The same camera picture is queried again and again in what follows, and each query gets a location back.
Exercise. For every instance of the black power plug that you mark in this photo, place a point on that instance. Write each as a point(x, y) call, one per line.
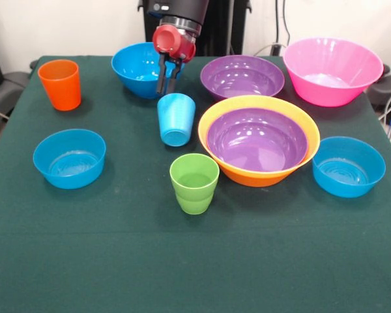
point(275, 49)

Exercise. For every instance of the shallow blue plastic bowl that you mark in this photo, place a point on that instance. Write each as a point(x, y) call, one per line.
point(348, 169)
point(70, 166)

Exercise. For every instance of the purple plastic bowl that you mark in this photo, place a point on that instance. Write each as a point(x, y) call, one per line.
point(257, 143)
point(241, 78)

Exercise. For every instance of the pink plastic bowl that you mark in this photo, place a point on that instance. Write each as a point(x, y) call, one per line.
point(332, 78)

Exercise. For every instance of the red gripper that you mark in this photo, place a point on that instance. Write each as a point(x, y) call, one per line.
point(176, 44)

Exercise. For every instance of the dark green tablecloth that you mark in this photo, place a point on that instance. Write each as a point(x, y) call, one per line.
point(195, 261)

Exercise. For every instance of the green plastic cup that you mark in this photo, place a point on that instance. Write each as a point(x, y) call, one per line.
point(194, 186)

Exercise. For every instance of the orange plastic cup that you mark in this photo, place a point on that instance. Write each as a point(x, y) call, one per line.
point(60, 88)

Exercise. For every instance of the orange plastic bowl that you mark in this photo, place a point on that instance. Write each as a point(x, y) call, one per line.
point(254, 177)

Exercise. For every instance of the black rounded equipment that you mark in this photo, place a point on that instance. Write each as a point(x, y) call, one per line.
point(389, 88)

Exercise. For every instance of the deep blue plastic bowl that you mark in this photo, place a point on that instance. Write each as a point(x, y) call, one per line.
point(133, 71)

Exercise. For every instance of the light blue plastic cup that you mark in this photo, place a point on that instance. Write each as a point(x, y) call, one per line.
point(176, 117)

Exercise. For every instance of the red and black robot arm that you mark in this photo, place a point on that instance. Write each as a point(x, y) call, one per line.
point(182, 11)

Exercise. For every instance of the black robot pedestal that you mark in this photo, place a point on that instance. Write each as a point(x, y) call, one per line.
point(225, 26)

